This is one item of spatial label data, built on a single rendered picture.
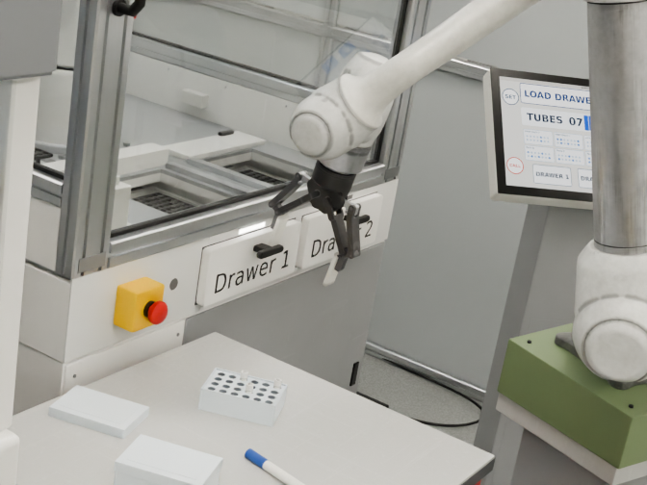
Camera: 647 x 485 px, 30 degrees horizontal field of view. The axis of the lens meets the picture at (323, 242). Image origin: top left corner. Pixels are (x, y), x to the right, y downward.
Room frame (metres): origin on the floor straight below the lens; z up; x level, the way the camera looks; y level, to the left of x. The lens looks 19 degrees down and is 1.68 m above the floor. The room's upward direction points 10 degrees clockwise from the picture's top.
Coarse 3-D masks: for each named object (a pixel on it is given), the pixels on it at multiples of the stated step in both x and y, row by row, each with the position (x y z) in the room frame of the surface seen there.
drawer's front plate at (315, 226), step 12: (360, 204) 2.43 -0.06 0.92; (372, 204) 2.48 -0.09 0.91; (312, 216) 2.29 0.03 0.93; (324, 216) 2.31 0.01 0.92; (360, 216) 2.44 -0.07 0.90; (372, 216) 2.49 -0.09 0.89; (312, 228) 2.28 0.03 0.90; (324, 228) 2.32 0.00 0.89; (372, 228) 2.49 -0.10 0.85; (300, 240) 2.27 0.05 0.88; (312, 240) 2.29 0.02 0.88; (324, 240) 2.33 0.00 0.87; (360, 240) 2.46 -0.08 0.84; (372, 240) 2.50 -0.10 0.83; (300, 252) 2.27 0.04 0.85; (324, 252) 2.34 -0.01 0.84; (300, 264) 2.27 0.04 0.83; (312, 264) 2.30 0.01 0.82
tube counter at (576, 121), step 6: (570, 114) 2.75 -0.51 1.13; (576, 114) 2.75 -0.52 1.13; (582, 114) 2.76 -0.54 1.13; (570, 120) 2.73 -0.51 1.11; (576, 120) 2.74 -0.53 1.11; (582, 120) 2.75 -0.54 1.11; (588, 120) 2.75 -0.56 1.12; (570, 126) 2.73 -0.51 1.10; (576, 126) 2.73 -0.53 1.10; (582, 126) 2.74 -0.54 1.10; (588, 126) 2.74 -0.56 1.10
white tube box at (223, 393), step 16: (208, 384) 1.75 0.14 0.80; (224, 384) 1.76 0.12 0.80; (240, 384) 1.77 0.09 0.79; (256, 384) 1.77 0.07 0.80; (272, 384) 1.78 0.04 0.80; (208, 400) 1.72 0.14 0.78; (224, 400) 1.72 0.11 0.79; (240, 400) 1.71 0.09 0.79; (256, 400) 1.73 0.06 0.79; (272, 400) 1.73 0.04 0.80; (240, 416) 1.71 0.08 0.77; (256, 416) 1.71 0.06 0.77; (272, 416) 1.71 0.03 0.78
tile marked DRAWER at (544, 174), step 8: (536, 168) 2.63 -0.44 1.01; (544, 168) 2.64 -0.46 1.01; (552, 168) 2.64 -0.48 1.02; (560, 168) 2.65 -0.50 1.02; (568, 168) 2.66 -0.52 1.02; (536, 176) 2.62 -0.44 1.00; (544, 176) 2.62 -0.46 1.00; (552, 176) 2.63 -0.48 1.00; (560, 176) 2.64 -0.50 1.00; (568, 176) 2.64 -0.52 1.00; (544, 184) 2.61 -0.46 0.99; (552, 184) 2.62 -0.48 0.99; (560, 184) 2.63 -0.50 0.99; (568, 184) 2.63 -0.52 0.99
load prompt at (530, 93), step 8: (520, 88) 2.75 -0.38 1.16; (528, 88) 2.75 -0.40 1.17; (536, 88) 2.76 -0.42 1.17; (544, 88) 2.77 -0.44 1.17; (552, 88) 2.77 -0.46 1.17; (560, 88) 2.78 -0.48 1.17; (520, 96) 2.73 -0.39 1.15; (528, 96) 2.74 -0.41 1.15; (536, 96) 2.75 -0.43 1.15; (544, 96) 2.75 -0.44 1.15; (552, 96) 2.76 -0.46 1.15; (560, 96) 2.77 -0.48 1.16; (568, 96) 2.77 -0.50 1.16; (576, 96) 2.78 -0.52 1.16; (584, 96) 2.79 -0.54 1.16; (536, 104) 2.73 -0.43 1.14; (544, 104) 2.74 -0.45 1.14; (552, 104) 2.75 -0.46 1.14; (560, 104) 2.75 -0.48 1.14; (568, 104) 2.76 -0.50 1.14; (576, 104) 2.77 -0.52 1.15; (584, 104) 2.77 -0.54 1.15
